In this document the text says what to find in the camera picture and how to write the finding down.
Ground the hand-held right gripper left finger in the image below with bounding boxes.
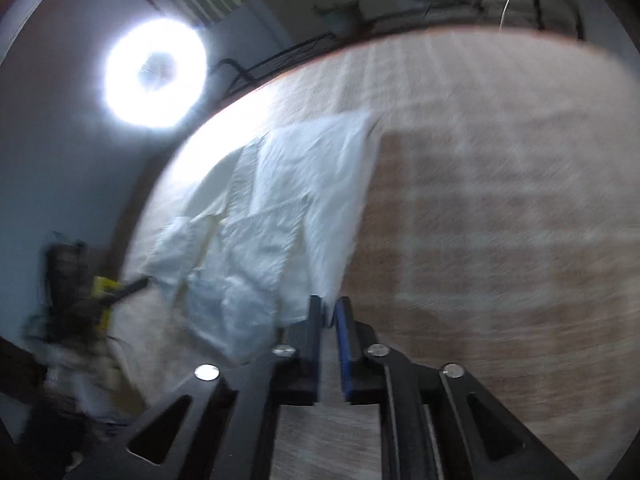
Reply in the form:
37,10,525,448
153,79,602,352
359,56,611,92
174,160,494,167
62,295,323,480

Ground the black metal frame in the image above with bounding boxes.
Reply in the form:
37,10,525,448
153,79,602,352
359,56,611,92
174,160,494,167
207,0,586,96

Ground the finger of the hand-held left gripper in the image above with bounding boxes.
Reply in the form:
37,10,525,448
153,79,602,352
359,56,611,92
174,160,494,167
87,276,152,311

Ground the white shirt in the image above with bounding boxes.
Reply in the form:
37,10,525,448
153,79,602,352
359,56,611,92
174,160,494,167
122,109,386,367

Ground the ring light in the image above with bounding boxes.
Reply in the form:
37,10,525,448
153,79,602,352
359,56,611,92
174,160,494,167
104,17,208,128

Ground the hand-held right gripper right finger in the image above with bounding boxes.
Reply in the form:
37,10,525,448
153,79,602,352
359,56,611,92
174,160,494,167
334,296,581,480

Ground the potted plant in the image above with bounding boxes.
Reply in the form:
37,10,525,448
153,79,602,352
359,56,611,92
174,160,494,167
312,0,363,36

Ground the checked beige blanket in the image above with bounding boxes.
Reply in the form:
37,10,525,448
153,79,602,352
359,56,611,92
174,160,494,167
107,25,640,480

